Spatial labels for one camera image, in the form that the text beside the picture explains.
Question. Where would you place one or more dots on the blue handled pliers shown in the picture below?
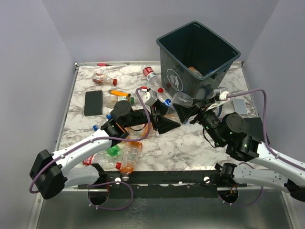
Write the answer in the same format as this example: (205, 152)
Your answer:
(219, 111)

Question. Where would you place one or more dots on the black rectangular block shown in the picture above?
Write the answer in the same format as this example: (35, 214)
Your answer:
(93, 103)

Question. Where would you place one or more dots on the red label clear bottle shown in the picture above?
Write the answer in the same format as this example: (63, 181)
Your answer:
(151, 77)

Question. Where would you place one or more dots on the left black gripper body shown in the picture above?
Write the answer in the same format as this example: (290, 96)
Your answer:
(154, 116)

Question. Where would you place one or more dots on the starbucks glass bottle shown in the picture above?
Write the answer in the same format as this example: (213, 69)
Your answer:
(109, 101)

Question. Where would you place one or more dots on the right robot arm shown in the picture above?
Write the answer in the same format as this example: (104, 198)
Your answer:
(281, 172)

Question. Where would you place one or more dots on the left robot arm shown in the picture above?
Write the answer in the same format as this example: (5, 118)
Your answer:
(52, 172)

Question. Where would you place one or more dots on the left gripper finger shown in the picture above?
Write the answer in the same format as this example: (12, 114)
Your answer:
(161, 108)
(165, 125)

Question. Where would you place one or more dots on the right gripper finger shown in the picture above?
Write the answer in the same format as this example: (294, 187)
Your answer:
(205, 101)
(184, 113)

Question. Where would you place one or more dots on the orange crushed bottle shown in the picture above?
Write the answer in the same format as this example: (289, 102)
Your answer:
(137, 131)

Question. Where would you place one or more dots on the black box right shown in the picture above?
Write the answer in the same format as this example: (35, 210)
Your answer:
(256, 128)

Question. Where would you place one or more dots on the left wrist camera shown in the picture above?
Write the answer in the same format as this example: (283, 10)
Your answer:
(149, 96)

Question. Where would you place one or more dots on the crushed bottle red cap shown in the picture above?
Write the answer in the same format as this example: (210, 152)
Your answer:
(103, 79)

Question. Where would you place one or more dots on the orange utility knife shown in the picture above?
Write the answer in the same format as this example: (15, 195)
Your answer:
(119, 93)

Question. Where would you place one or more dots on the orange label large bottle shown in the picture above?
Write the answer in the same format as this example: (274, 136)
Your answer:
(130, 155)

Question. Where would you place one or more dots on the red label bottle front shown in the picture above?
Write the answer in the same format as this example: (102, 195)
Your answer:
(105, 161)

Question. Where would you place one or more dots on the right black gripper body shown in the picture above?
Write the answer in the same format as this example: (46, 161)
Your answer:
(208, 119)

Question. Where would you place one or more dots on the black mounting rail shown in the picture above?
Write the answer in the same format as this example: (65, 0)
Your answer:
(178, 184)

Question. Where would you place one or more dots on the clear glass jar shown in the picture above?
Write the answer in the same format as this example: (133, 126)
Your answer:
(180, 99)

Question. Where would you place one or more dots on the red marker pen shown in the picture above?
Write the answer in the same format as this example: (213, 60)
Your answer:
(103, 64)

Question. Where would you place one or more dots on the dark green plastic bin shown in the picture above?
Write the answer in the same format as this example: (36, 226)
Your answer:
(194, 45)

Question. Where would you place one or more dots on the green crushed bottle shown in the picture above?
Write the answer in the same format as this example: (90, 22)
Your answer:
(114, 151)

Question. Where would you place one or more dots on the clear bottle blue cap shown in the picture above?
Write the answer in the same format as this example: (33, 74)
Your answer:
(101, 122)

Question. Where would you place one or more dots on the orange bottle in bin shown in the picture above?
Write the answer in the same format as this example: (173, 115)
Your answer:
(195, 72)

